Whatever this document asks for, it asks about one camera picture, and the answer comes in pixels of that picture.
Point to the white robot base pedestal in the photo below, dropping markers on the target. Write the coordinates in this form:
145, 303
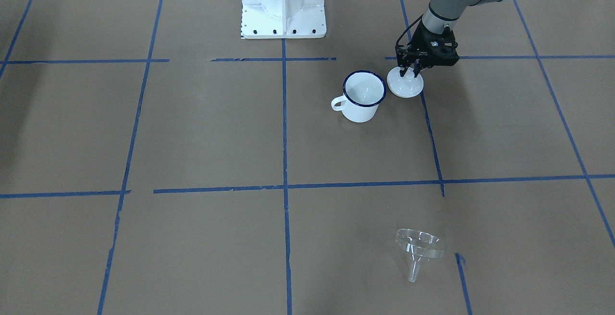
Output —
278, 19

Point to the brown paper table cover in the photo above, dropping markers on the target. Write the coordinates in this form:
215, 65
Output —
155, 163

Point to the white enamel mug lid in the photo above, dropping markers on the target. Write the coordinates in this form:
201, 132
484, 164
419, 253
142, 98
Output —
406, 86

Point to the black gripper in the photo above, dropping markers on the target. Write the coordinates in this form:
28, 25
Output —
416, 39

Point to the white enamel mug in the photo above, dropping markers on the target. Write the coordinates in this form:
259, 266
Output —
363, 91

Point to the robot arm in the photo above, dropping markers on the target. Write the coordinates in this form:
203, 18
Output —
440, 12

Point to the clear glass funnel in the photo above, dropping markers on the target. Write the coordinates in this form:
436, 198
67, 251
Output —
418, 247

